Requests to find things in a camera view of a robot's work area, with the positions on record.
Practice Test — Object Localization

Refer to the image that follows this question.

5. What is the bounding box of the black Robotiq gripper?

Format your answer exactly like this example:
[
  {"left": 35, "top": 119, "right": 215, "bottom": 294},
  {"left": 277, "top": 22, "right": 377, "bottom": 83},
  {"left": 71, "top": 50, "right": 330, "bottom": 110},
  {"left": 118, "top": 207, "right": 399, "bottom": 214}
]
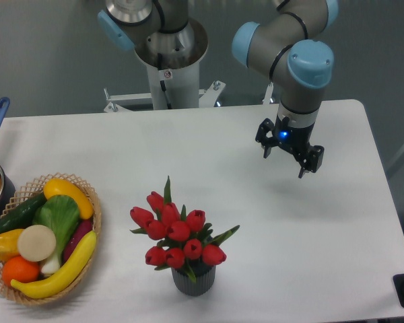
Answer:
[{"left": 255, "top": 111, "right": 325, "bottom": 178}]

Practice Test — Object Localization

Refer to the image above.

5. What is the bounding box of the red tulip bouquet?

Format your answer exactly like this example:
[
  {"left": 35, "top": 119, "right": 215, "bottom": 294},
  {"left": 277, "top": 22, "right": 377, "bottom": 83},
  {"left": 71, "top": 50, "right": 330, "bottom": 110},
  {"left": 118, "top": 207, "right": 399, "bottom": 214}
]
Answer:
[{"left": 129, "top": 178, "right": 240, "bottom": 271}]

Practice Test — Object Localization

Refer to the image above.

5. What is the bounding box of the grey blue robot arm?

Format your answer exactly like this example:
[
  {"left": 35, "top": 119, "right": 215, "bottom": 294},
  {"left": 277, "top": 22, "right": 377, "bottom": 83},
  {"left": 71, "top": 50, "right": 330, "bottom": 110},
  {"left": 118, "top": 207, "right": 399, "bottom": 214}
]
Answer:
[{"left": 98, "top": 1, "right": 339, "bottom": 174}]

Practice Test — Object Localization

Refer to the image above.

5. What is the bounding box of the dark grey ribbed vase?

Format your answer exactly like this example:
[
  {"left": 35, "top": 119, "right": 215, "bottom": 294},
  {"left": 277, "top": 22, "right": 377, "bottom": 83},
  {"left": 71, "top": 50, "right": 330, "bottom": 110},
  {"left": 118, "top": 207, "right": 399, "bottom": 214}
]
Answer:
[{"left": 171, "top": 260, "right": 216, "bottom": 296}]

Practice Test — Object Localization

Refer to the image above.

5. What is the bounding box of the purple sweet potato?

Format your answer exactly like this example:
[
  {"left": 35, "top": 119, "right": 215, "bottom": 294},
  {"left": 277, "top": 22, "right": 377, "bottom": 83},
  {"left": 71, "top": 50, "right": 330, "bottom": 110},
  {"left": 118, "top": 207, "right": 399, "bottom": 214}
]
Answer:
[{"left": 63, "top": 219, "right": 92, "bottom": 263}]

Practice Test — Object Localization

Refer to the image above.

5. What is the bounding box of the green bok choy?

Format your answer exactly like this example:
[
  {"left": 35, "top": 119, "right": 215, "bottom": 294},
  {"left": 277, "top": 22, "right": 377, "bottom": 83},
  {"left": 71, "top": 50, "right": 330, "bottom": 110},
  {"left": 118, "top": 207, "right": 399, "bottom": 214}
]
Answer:
[{"left": 32, "top": 195, "right": 79, "bottom": 277}]

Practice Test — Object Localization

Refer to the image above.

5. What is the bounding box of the yellow squash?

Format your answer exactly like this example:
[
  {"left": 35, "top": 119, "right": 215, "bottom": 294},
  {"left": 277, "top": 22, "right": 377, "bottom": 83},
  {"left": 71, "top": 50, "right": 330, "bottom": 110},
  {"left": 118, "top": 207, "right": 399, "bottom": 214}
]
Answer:
[{"left": 43, "top": 178, "right": 94, "bottom": 220}]

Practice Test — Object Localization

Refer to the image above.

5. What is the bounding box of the yellow banana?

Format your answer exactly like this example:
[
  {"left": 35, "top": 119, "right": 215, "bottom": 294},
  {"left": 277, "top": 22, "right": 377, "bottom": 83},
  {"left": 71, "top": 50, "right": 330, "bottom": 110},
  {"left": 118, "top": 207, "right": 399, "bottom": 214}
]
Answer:
[{"left": 11, "top": 231, "right": 97, "bottom": 299}]

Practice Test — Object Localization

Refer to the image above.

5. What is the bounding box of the beige round disc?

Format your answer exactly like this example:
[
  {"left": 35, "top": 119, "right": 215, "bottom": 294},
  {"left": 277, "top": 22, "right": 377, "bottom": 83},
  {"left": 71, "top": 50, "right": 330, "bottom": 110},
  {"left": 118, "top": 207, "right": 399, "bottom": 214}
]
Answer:
[{"left": 17, "top": 225, "right": 57, "bottom": 262}]

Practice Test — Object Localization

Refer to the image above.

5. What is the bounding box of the dark green cucumber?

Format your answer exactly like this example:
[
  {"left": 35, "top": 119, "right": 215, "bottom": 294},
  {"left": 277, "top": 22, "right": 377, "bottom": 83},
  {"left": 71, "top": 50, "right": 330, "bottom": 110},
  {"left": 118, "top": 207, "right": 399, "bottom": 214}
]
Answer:
[{"left": 0, "top": 192, "right": 46, "bottom": 234}]

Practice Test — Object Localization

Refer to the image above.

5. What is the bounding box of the orange fruit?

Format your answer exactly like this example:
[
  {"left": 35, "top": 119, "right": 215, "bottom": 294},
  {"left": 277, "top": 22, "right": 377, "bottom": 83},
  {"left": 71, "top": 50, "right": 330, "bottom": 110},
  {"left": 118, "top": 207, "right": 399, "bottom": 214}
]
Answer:
[{"left": 2, "top": 256, "right": 40, "bottom": 287}]

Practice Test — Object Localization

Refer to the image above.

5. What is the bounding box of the yellow bell pepper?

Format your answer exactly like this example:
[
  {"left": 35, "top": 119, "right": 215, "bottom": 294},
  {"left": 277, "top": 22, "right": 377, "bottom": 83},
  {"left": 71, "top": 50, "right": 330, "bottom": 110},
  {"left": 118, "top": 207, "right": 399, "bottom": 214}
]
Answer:
[{"left": 0, "top": 229, "right": 24, "bottom": 262}]

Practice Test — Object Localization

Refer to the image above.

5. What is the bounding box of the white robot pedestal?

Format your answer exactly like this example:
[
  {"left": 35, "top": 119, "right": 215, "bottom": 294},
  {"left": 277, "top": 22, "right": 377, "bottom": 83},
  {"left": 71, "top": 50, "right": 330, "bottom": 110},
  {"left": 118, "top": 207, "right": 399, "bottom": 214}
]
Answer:
[{"left": 104, "top": 18, "right": 226, "bottom": 112}]

